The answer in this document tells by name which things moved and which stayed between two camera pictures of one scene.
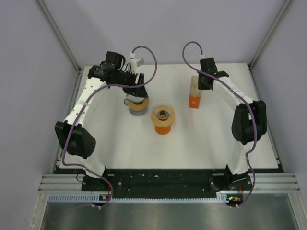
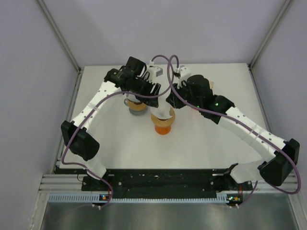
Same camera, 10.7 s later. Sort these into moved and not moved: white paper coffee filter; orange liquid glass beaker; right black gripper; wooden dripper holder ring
Moved: right black gripper
Not moved: white paper coffee filter; wooden dripper holder ring; orange liquid glass beaker
